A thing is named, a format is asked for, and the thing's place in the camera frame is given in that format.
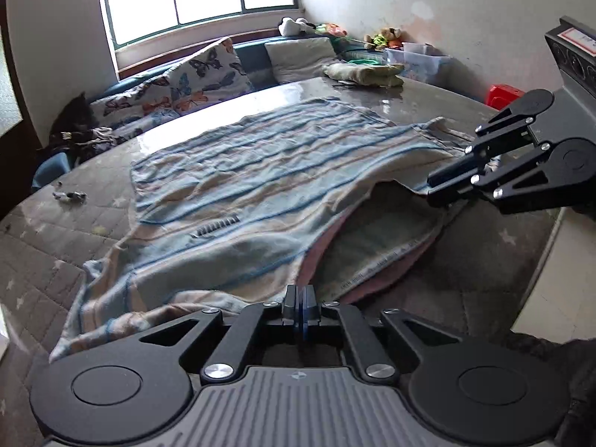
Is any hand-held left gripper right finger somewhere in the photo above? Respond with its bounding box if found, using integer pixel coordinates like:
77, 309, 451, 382
302, 284, 463, 380

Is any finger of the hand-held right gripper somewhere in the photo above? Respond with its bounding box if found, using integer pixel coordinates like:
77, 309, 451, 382
465, 100, 536, 156
427, 142, 573, 216

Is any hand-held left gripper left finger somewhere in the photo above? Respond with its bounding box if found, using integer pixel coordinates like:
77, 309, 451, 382
137, 284, 303, 381

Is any blue striped garment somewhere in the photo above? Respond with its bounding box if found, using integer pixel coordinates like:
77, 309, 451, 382
49, 98, 503, 364

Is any dark clothes pile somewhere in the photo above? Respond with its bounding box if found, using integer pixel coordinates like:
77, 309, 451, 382
36, 92, 117, 155

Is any red plastic object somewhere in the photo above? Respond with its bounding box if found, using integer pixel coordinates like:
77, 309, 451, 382
485, 84, 528, 109

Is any clear plastic storage box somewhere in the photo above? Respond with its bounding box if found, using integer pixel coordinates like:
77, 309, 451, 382
384, 42, 453, 86

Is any folded green towel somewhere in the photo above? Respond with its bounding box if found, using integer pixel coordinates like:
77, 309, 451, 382
323, 61, 405, 88

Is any brown plush toy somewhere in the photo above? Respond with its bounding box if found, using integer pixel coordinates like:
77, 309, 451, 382
363, 27, 404, 51

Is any orange green plush toy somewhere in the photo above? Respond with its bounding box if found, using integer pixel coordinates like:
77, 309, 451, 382
316, 22, 349, 39

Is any grey cushion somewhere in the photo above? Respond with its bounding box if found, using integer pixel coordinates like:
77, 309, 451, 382
264, 36, 338, 86

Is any person's dark clothing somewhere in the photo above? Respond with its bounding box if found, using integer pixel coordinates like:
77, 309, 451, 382
507, 330, 596, 447

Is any white plush toy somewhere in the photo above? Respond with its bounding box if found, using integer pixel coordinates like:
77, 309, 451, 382
278, 17, 317, 37

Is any blue bench seat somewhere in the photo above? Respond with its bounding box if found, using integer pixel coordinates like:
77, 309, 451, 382
32, 32, 387, 191

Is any butterfly print pillow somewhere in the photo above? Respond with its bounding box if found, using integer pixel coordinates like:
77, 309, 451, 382
165, 37, 253, 113

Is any butterfly print blanket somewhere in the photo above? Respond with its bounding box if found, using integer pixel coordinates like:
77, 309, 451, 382
88, 78, 189, 146

